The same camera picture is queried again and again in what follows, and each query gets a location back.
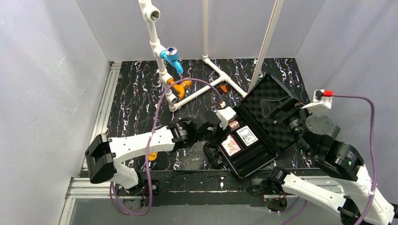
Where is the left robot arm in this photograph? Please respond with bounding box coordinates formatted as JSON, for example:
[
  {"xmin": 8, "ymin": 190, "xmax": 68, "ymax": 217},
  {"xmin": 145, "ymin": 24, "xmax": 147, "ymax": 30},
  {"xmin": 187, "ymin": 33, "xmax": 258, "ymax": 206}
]
[{"xmin": 84, "ymin": 108, "xmax": 236, "ymax": 189}]

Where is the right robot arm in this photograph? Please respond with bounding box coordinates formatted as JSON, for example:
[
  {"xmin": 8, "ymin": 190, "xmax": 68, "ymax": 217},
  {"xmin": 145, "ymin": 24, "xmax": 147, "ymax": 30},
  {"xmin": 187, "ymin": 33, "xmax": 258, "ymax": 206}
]
[{"xmin": 267, "ymin": 90, "xmax": 398, "ymax": 225}]

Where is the red playing card deck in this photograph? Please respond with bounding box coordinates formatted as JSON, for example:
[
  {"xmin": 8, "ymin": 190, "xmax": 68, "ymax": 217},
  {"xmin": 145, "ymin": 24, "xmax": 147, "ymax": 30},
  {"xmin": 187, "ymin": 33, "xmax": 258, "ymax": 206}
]
[{"xmin": 222, "ymin": 135, "xmax": 242, "ymax": 157}]

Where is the upper orange chip row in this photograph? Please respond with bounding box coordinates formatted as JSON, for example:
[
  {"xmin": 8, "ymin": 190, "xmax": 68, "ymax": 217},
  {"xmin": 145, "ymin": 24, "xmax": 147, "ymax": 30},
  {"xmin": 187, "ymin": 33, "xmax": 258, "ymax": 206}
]
[{"xmin": 229, "ymin": 120, "xmax": 240, "ymax": 131}]

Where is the black plastic poker case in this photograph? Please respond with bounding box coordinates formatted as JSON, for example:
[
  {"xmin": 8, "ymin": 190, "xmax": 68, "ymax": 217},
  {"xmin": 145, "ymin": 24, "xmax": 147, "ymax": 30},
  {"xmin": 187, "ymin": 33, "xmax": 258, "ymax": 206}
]
[{"xmin": 203, "ymin": 74, "xmax": 306, "ymax": 179}]

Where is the blue playing card deck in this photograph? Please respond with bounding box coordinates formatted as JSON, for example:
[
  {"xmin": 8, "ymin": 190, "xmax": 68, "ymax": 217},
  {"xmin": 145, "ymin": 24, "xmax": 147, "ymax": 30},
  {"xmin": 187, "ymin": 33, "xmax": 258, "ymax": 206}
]
[{"xmin": 236, "ymin": 126, "xmax": 259, "ymax": 147}]

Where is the orange black small clip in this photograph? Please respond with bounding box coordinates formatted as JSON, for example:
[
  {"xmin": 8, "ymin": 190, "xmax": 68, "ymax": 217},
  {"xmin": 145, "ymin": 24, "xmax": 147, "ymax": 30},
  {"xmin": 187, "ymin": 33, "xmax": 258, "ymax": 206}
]
[{"xmin": 217, "ymin": 84, "xmax": 230, "ymax": 95}]

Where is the orange faucet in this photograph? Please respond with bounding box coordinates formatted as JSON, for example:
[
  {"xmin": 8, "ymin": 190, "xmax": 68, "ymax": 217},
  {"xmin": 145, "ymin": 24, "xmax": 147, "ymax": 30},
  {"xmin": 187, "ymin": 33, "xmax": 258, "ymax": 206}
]
[{"xmin": 167, "ymin": 78, "xmax": 192, "ymax": 99}]

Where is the yellow dealer button lower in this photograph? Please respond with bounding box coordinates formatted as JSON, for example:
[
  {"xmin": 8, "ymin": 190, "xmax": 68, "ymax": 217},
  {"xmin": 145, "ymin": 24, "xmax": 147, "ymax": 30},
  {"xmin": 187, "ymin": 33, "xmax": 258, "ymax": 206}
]
[{"xmin": 147, "ymin": 152, "xmax": 158, "ymax": 161}]

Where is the blue faucet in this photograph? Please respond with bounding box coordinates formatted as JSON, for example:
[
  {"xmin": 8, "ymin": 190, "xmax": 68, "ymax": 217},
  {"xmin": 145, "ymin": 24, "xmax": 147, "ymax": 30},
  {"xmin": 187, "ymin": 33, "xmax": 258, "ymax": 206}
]
[{"xmin": 160, "ymin": 46, "xmax": 184, "ymax": 74}]

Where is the white angled pole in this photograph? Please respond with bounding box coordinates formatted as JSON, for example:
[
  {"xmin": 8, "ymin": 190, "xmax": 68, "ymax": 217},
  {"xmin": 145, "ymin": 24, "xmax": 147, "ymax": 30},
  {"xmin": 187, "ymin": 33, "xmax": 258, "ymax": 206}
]
[{"xmin": 248, "ymin": 0, "xmax": 284, "ymax": 92}]

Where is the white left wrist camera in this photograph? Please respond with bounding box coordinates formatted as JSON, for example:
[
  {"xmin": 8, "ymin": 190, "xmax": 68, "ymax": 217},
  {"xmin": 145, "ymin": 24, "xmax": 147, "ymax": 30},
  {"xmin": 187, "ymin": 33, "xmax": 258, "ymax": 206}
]
[{"xmin": 216, "ymin": 102, "xmax": 237, "ymax": 129}]

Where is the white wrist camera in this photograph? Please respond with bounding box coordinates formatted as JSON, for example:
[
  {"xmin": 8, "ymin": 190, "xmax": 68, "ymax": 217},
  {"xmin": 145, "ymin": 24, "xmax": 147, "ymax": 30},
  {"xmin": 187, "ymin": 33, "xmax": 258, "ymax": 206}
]
[
  {"xmin": 301, "ymin": 89, "xmax": 333, "ymax": 113},
  {"xmin": 216, "ymin": 102, "xmax": 237, "ymax": 129}
]

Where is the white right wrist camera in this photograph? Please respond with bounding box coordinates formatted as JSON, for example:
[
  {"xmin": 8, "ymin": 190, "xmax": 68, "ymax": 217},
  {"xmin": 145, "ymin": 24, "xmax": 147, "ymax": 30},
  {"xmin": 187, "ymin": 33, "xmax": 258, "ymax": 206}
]
[{"xmin": 301, "ymin": 89, "xmax": 333, "ymax": 113}]

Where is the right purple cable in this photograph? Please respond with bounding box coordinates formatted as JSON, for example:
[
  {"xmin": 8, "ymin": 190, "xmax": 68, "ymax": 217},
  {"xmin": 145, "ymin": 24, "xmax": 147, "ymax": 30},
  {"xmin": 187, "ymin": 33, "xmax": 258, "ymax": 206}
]
[{"xmin": 280, "ymin": 94, "xmax": 377, "ymax": 225}]

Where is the purple cable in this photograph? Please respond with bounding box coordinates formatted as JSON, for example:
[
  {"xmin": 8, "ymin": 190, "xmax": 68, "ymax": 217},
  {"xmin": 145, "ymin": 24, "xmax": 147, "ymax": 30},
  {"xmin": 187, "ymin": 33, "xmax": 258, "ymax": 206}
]
[
  {"xmin": 108, "ymin": 78, "xmax": 225, "ymax": 217},
  {"xmin": 280, "ymin": 94, "xmax": 377, "ymax": 225}
]

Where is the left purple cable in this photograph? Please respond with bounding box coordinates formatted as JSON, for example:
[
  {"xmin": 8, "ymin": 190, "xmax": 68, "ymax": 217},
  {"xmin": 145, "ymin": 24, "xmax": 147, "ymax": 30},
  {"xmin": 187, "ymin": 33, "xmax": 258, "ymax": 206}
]
[{"xmin": 108, "ymin": 78, "xmax": 225, "ymax": 217}]

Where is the white pvc pipe frame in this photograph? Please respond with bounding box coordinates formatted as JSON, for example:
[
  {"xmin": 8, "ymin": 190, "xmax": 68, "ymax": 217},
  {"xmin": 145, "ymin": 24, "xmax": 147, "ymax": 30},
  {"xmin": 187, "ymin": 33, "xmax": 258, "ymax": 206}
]
[{"xmin": 138, "ymin": 0, "xmax": 249, "ymax": 113}]

